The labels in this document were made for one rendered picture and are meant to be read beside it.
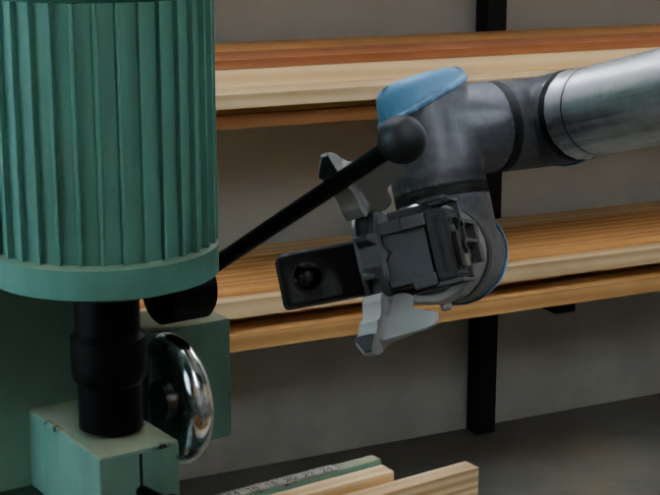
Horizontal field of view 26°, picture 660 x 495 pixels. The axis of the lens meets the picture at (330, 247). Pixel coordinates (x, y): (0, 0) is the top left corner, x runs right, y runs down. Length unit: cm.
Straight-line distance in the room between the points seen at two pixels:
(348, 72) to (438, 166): 191
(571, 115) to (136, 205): 48
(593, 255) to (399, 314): 255
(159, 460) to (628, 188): 327
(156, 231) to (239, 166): 261
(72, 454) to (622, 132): 56
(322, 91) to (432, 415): 132
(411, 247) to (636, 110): 26
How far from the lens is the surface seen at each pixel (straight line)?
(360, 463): 135
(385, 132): 100
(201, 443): 130
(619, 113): 130
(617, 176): 427
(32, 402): 122
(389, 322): 110
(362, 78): 324
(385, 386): 399
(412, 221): 113
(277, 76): 315
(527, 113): 139
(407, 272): 114
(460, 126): 134
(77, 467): 115
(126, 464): 112
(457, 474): 138
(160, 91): 102
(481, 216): 133
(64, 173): 103
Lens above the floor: 146
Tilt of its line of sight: 13 degrees down
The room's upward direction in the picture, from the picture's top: straight up
